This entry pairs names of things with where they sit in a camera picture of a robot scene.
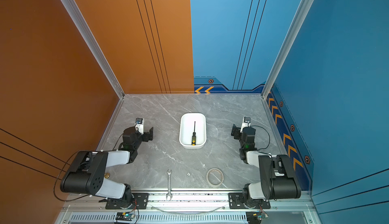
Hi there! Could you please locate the black yellow screwdriver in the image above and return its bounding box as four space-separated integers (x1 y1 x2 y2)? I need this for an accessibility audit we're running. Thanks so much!
191 122 197 146

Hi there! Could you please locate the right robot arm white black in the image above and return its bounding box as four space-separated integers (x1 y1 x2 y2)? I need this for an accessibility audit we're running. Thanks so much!
231 125 302 209

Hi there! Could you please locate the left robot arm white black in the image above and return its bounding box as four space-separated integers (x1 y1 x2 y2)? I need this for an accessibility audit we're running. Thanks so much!
60 126 154 209

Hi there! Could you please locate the white plastic bin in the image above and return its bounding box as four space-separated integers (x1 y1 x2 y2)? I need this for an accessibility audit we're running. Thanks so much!
179 113 207 149

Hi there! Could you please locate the clear tape roll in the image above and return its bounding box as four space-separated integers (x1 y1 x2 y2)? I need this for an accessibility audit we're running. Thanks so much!
206 168 224 188

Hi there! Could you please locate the silver wrench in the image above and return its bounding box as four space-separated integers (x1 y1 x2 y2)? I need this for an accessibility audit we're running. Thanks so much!
166 169 172 201

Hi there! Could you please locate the right green circuit board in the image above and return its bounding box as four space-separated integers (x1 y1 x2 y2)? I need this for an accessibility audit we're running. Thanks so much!
246 212 262 224

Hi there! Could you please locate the green circuit board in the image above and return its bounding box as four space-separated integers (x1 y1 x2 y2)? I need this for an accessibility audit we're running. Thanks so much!
246 212 262 224
114 212 137 224

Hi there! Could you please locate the left green circuit board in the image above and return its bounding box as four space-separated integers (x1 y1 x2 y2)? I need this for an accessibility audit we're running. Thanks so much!
114 212 137 224

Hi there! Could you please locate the white vent grille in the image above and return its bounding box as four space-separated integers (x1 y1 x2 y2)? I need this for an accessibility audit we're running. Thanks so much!
68 212 248 224

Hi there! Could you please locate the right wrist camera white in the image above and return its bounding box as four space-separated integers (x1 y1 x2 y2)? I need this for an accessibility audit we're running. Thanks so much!
240 117 251 133

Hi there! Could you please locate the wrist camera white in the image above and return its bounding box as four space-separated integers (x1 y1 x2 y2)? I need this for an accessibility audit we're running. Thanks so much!
135 118 144 134
240 117 251 133

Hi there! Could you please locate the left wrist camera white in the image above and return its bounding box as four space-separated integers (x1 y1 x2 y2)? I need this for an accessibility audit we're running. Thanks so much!
135 118 144 134

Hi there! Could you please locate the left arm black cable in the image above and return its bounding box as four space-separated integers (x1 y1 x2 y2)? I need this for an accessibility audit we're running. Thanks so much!
53 150 92 202

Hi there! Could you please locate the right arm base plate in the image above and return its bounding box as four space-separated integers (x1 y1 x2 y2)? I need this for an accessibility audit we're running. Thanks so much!
228 192 271 209

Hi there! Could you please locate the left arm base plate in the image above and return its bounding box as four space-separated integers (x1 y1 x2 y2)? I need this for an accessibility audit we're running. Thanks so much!
105 193 149 210

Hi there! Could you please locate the aluminium front rail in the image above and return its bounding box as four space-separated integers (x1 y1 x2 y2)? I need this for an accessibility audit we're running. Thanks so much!
60 189 316 212

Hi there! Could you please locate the left aluminium corner post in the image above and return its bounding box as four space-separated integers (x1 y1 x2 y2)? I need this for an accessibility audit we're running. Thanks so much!
60 0 125 99

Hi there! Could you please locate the aluminium corner post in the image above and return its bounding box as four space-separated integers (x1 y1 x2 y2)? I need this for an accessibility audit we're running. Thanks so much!
60 0 125 99
261 0 314 99

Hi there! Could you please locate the right aluminium corner post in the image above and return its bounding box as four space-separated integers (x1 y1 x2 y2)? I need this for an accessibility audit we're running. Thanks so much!
261 0 314 99

